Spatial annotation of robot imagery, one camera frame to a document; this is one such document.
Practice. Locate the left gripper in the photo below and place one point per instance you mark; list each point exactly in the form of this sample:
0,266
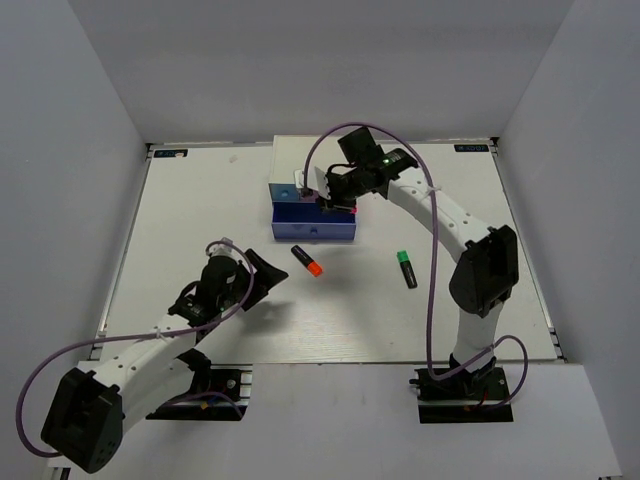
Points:
266,277

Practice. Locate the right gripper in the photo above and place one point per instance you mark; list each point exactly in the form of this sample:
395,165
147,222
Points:
335,203

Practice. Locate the orange cap highlighter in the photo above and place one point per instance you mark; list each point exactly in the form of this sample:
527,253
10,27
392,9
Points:
307,261

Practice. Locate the wide blue drawer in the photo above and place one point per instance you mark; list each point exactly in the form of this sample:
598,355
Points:
308,222

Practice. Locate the white drawer organizer box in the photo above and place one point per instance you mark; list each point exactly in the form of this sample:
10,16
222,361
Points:
290,153

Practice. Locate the small blue drawer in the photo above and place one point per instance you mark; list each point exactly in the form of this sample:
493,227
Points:
284,192

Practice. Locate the green cap highlighter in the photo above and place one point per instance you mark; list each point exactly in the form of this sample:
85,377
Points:
407,269

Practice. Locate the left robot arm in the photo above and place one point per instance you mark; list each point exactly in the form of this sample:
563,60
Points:
92,410

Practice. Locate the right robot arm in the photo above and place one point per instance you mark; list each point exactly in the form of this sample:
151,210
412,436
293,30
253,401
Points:
485,257

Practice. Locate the right corner label sticker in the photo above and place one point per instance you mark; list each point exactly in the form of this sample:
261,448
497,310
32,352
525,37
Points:
469,148

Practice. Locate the corner label sticker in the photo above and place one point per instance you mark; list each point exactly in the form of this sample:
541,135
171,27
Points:
170,153
469,148

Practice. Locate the left corner label sticker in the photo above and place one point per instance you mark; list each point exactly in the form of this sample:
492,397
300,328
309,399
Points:
170,153

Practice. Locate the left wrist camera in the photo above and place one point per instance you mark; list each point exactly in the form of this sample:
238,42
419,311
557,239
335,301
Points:
221,248

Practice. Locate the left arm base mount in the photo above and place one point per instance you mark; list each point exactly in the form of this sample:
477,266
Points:
220,395

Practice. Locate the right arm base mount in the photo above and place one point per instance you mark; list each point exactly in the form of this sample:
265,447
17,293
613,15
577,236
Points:
457,401

